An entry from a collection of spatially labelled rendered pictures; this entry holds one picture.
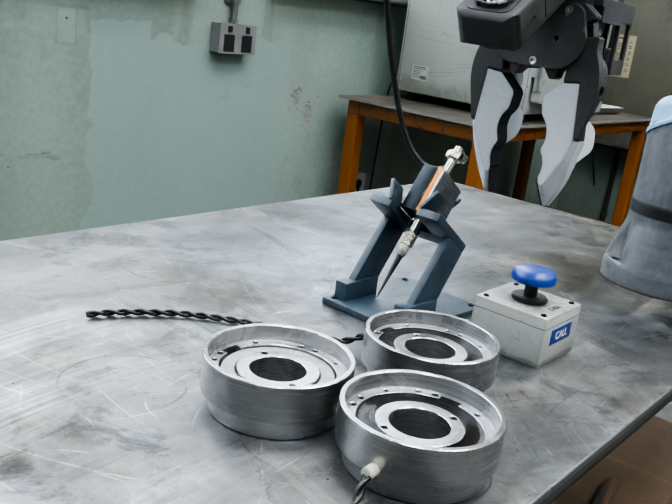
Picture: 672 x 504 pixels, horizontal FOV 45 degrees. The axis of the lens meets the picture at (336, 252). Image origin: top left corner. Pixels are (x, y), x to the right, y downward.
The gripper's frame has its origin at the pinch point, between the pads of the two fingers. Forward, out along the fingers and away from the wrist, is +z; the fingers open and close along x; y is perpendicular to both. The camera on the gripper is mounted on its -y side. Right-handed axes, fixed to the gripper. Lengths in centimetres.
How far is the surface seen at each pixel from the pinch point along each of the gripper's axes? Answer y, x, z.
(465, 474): -17.2, -9.0, 13.9
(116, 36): 79, 162, 4
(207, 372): -21.9, 8.2, 13.0
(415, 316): -1.2, 5.9, 12.7
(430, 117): 172, 119, 19
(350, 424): -20.0, -2.5, 12.7
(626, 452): 49, 0, 41
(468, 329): 0.5, 1.8, 12.8
